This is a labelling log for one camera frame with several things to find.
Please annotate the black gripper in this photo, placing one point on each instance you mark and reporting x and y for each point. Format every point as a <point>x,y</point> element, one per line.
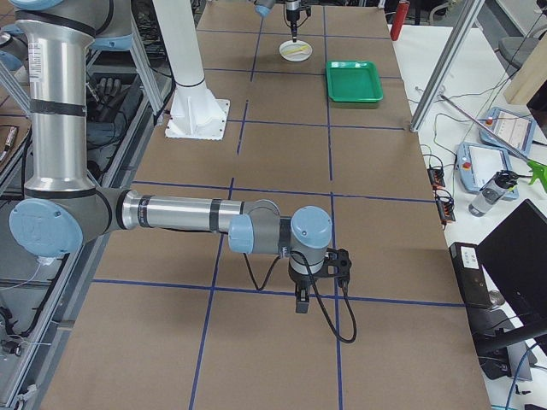
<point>300,279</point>
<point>292,16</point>

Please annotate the yellow plastic spoon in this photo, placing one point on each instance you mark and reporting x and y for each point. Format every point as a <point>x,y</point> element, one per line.
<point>298,53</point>

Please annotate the white round plate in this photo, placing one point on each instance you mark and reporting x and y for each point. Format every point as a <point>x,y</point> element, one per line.
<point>289,45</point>

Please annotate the green plastic tray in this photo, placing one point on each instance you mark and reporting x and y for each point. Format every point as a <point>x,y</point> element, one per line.
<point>353,82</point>

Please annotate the red cylinder tube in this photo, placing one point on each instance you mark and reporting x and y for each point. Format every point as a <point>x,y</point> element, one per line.
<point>399,19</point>

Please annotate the black mini computer box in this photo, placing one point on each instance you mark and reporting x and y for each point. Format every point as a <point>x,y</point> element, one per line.
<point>471,279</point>

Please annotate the black monitor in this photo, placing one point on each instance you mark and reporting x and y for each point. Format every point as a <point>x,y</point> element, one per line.
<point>514,256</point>

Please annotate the teach pendant near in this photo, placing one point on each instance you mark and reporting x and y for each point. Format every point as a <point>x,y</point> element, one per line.
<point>477,163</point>

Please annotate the teach pendant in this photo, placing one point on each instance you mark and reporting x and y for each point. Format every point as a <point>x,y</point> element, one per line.
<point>515,129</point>
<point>477,163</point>

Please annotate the grey office chair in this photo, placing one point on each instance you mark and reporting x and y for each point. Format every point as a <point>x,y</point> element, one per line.
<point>515,50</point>

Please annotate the clear water bottle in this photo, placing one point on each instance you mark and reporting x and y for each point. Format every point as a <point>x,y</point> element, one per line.
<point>492,192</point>

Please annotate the teach pendant far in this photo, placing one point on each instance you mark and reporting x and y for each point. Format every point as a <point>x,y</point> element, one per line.
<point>515,129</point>

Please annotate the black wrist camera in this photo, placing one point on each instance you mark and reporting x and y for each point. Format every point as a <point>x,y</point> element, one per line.
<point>337,265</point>
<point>305,8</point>

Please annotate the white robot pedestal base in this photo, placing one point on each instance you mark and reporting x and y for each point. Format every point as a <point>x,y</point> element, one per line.
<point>195,113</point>

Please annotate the metal grabber stick green handle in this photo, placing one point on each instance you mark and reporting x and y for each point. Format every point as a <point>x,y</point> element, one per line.
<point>538,169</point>

